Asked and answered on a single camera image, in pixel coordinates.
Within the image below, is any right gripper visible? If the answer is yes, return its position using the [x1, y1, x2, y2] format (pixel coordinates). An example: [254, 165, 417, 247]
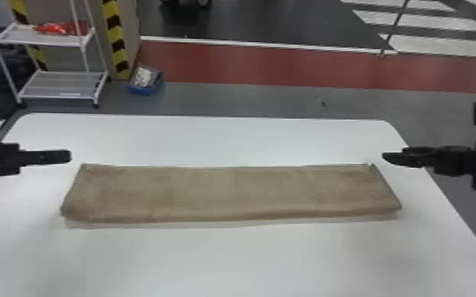
[381, 145, 476, 178]

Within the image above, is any white shelf trolley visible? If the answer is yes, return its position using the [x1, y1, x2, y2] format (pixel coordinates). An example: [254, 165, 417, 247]
[0, 0, 110, 110]

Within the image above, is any blue basket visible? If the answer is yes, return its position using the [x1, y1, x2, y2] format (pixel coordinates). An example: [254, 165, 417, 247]
[126, 63, 165, 97]

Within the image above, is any grey pole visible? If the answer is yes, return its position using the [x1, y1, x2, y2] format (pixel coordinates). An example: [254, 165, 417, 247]
[376, 0, 412, 58]

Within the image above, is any red snack packet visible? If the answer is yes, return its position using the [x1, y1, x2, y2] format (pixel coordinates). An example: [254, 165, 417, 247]
[33, 21, 93, 38]

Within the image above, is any beige towel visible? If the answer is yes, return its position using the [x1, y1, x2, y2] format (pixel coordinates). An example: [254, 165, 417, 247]
[59, 162, 403, 225]

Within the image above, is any yellow black striped post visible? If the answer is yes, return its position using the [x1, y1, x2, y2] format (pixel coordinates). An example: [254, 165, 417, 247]
[9, 0, 142, 82]

